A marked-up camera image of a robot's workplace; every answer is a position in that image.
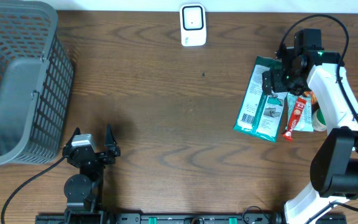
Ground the white jar green lid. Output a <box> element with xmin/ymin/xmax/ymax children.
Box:
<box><xmin>312</xmin><ymin>108</ymin><xmax>326</xmax><ymax>132</ymax></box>

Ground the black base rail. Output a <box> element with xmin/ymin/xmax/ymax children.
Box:
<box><xmin>35</xmin><ymin>212</ymin><xmax>347</xmax><ymax>224</ymax></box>

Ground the mint green wipes pack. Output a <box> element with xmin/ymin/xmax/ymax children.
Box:
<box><xmin>287</xmin><ymin>93</ymin><xmax>314</xmax><ymax>132</ymax></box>

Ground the dark grey plastic mesh basket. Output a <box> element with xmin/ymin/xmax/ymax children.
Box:
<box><xmin>0</xmin><ymin>1</ymin><xmax>74</xmax><ymax>165</ymax></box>

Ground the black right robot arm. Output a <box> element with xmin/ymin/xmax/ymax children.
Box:
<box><xmin>262</xmin><ymin>49</ymin><xmax>358</xmax><ymax>223</ymax></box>

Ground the white barcode scanner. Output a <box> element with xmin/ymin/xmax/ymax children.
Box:
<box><xmin>180</xmin><ymin>4</ymin><xmax>207</xmax><ymax>47</ymax></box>

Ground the small orange box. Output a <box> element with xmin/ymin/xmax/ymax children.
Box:
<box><xmin>303</xmin><ymin>91</ymin><xmax>317</xmax><ymax>105</ymax></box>

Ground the green 3M package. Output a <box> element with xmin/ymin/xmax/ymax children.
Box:
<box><xmin>233</xmin><ymin>56</ymin><xmax>287</xmax><ymax>142</ymax></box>

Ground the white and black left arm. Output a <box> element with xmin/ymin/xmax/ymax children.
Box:
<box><xmin>62</xmin><ymin>125</ymin><xmax>121</xmax><ymax>223</ymax></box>

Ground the red sachet packet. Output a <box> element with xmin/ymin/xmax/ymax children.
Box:
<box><xmin>282</xmin><ymin>97</ymin><xmax>306</xmax><ymax>141</ymax></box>

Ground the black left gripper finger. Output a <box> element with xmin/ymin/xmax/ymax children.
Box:
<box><xmin>65</xmin><ymin>128</ymin><xmax>81</xmax><ymax>146</ymax></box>
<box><xmin>104</xmin><ymin>124</ymin><xmax>121</xmax><ymax>157</ymax></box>

